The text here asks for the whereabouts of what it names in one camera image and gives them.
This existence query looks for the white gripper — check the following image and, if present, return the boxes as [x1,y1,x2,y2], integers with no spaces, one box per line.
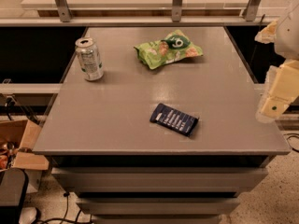
[254,0,299,123]

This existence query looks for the green rice chip bag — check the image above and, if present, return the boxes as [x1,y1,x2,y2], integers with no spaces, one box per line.
[135,30,203,70]

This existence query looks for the dark blue snack bar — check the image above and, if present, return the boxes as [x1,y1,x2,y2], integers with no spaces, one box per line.
[149,104,199,136]

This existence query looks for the grey drawer cabinet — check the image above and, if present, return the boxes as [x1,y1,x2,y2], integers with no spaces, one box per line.
[35,27,290,224]

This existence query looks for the silver soda can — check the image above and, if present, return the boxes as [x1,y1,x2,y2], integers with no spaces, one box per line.
[75,37,104,81]

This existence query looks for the brown cardboard box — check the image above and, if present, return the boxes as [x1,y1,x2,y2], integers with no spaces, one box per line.
[0,119,49,171]

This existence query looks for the black chair seat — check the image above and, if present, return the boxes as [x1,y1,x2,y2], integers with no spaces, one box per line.
[0,168,28,224]

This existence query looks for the black floor cable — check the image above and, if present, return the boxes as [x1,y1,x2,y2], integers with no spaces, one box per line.
[34,191,94,224]

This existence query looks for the metal railing frame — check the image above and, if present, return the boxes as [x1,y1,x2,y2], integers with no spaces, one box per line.
[0,0,281,26]

